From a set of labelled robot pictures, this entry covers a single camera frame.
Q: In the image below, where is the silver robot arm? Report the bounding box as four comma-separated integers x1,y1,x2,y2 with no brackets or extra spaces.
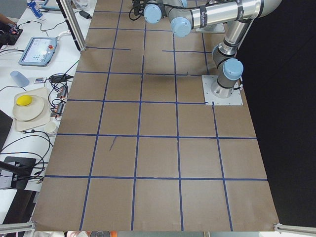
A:
133,0,281,98

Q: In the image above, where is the black stand base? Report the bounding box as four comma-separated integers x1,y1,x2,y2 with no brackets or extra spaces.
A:
0,156,36,190

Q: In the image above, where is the white paper cup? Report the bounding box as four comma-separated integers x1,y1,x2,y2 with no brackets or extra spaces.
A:
44,122,58,135

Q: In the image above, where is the beige rectangular tray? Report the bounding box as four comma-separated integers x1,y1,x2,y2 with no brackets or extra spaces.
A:
12,88,50,132

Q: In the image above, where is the black power adapter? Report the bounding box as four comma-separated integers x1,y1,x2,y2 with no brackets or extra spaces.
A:
79,10,92,19

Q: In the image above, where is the beige round plate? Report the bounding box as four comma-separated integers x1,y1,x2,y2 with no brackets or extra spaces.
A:
12,96,44,121

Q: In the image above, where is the yellow lemon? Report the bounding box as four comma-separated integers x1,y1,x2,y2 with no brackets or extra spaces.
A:
16,95,33,106

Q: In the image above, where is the blue teach pendant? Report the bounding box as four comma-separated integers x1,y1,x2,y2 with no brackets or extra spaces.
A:
18,37,58,67

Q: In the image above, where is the translucent blue plastic cup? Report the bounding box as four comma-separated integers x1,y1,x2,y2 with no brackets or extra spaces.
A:
10,71,30,87

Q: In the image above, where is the blue white carton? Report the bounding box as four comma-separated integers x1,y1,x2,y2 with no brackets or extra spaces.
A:
27,0,43,20

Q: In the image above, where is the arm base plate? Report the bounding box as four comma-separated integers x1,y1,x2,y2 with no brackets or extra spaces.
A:
202,75,243,106
195,23,225,34

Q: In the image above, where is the aluminium frame post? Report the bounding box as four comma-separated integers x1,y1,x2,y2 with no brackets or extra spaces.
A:
56,0,86,52

